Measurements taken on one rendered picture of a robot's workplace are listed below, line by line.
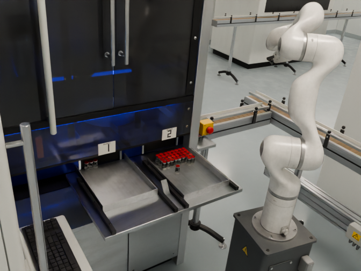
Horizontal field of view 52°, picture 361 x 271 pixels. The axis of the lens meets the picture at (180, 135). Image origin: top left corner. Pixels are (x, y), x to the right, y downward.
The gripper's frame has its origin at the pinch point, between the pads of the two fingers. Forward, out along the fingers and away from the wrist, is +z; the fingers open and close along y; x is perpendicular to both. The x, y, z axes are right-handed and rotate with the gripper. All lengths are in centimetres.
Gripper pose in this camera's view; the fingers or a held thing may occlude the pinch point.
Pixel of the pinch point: (280, 60)
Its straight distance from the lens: 211.7
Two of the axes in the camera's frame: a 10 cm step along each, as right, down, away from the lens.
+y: 9.9, -1.5, -0.5
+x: -1.5, -9.8, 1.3
